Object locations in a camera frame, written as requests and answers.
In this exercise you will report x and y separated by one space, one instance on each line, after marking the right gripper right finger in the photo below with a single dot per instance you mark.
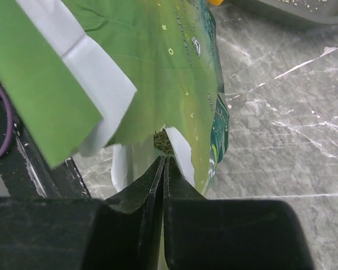
228 233

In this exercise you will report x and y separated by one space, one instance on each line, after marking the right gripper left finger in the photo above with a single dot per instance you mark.
121 232

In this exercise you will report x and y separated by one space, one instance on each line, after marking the yellow plastic scoop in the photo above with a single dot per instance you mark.
216 2

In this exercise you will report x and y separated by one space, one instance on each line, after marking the green litter bag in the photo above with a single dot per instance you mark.
84 75

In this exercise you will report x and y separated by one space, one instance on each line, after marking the grey litter box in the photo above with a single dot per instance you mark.
300 14

